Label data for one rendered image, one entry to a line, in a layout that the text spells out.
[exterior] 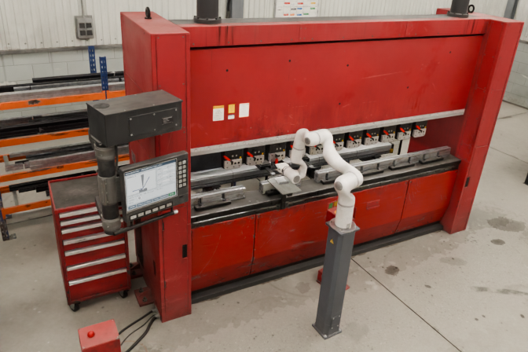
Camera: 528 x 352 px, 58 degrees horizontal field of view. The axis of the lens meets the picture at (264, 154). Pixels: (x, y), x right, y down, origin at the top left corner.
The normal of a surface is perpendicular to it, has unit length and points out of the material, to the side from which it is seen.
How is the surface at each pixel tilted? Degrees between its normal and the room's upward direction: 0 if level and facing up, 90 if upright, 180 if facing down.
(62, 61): 90
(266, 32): 90
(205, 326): 0
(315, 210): 90
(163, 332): 0
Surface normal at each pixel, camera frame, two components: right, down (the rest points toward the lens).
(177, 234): 0.46, 0.40
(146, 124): 0.66, 0.35
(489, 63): -0.88, 0.15
